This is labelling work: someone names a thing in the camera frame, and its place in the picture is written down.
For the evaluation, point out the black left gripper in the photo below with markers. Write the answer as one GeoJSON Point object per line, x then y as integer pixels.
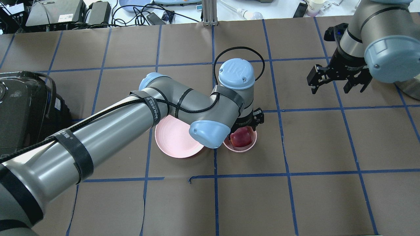
{"type": "Point", "coordinates": [245, 120]}

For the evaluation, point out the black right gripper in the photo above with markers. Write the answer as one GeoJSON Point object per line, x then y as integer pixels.
{"type": "Point", "coordinates": [345, 66]}

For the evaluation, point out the red apple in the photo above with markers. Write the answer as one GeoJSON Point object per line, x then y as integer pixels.
{"type": "Point", "coordinates": [242, 137]}

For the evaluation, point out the pink bowl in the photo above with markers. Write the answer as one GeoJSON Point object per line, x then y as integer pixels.
{"type": "Point", "coordinates": [227, 143]}

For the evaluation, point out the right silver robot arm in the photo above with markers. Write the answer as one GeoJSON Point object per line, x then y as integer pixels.
{"type": "Point", "coordinates": [381, 42]}

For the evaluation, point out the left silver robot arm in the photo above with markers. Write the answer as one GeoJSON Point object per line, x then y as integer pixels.
{"type": "Point", "coordinates": [33, 177]}

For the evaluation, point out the pink plate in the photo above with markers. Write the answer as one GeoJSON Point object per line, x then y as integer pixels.
{"type": "Point", "coordinates": [173, 138]}

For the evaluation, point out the blue plate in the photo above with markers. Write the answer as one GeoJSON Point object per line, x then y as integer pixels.
{"type": "Point", "coordinates": [130, 5]}

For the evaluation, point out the steel steamer pot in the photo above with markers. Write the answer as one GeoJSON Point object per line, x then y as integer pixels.
{"type": "Point", "coordinates": [410, 87]}

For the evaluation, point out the lilac white cup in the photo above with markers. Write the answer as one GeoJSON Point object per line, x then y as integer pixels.
{"type": "Point", "coordinates": [314, 6]}

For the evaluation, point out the black power adapter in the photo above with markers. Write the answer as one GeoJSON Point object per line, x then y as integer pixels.
{"type": "Point", "coordinates": [300, 10]}

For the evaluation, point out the white light bulb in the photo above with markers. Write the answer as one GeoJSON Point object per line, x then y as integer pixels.
{"type": "Point", "coordinates": [249, 15]}

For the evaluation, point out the dark grey rice cooker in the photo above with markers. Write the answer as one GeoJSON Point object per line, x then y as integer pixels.
{"type": "Point", "coordinates": [30, 110]}

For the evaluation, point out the black computer box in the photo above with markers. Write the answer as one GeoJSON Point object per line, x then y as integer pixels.
{"type": "Point", "coordinates": [55, 12]}

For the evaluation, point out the aluminium frame post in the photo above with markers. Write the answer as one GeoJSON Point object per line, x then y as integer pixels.
{"type": "Point", "coordinates": [209, 13]}

